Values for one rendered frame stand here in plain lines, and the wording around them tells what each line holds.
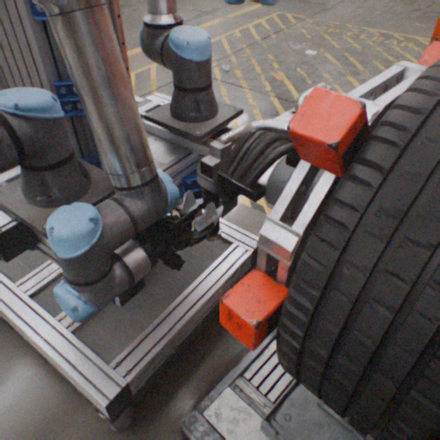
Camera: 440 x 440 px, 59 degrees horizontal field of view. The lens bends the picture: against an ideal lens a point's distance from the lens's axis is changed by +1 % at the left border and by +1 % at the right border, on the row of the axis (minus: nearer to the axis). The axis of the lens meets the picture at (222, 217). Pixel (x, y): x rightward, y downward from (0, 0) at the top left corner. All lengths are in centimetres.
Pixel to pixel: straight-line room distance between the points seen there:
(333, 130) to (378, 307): 22
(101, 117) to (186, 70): 59
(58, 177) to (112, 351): 68
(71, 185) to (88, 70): 40
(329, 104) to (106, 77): 29
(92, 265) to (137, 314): 84
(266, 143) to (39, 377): 128
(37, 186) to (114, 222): 34
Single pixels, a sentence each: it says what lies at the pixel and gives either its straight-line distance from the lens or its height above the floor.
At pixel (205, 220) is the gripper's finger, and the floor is 85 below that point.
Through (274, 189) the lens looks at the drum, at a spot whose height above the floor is 87.
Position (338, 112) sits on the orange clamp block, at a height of 115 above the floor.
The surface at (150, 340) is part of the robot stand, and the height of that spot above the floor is 23.
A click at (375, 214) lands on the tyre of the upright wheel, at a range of 48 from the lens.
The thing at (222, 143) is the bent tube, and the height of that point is 100.
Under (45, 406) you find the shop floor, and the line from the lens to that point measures 160.
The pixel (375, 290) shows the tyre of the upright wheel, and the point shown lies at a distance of 49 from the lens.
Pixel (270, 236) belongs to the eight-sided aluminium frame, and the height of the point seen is 96.
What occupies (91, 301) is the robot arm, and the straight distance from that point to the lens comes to 65.
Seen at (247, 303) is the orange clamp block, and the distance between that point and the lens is 59.
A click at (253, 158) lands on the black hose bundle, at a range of 64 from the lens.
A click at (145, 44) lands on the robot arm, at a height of 99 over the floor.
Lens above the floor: 137
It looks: 42 degrees down
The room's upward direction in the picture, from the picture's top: straight up
